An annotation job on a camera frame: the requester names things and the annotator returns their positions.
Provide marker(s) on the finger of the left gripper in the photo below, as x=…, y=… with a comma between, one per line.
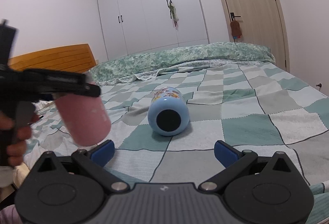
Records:
x=60, y=82

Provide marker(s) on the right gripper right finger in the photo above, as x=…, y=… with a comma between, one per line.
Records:
x=257, y=189

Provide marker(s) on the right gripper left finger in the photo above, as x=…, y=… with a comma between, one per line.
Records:
x=69, y=189

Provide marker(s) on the pink cup with black text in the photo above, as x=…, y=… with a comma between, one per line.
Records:
x=85, y=118

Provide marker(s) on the blue cartoon cup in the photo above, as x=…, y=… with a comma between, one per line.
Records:
x=168, y=114

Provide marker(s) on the person's left hand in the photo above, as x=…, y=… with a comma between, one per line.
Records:
x=15, y=151

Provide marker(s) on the wooden headboard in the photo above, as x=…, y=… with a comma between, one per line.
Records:
x=73, y=58

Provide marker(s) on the green floral quilt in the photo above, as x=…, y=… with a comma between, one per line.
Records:
x=148, y=65

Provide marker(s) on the checkered green grey blanket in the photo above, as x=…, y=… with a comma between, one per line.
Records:
x=249, y=106

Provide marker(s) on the white wardrobe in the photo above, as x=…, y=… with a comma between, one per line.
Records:
x=133, y=26

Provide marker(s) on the wooden door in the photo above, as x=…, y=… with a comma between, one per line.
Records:
x=261, y=23

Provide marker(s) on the brown plush toy on handle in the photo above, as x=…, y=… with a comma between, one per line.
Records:
x=236, y=32

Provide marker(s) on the black door handle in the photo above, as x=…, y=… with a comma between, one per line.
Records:
x=233, y=16

